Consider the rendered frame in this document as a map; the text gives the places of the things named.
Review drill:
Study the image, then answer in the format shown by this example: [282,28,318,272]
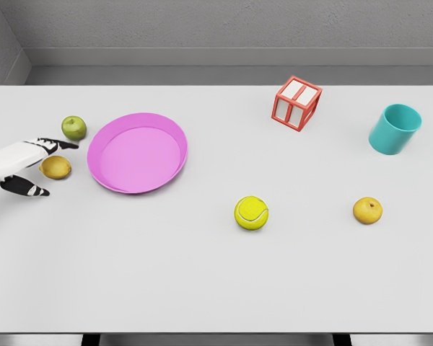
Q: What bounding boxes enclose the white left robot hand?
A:
[0,137,80,198]

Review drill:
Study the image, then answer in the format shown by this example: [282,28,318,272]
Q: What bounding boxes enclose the yellow lemon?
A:
[39,155,73,180]

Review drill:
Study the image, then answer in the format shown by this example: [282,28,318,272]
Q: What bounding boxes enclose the pink round plate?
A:
[87,112,189,195]

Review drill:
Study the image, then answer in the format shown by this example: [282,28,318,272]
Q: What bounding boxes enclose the yellow-green tennis ball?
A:
[233,195,270,231]

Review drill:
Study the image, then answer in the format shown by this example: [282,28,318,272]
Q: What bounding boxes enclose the teal cup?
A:
[368,103,423,156]

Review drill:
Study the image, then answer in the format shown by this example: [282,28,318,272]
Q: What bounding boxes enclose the red and white cube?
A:
[271,75,323,133]

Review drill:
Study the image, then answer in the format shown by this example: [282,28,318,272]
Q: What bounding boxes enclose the yellow pear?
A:
[352,196,384,225]

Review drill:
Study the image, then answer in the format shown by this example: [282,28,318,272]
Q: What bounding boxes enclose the green apple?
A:
[61,115,87,141]

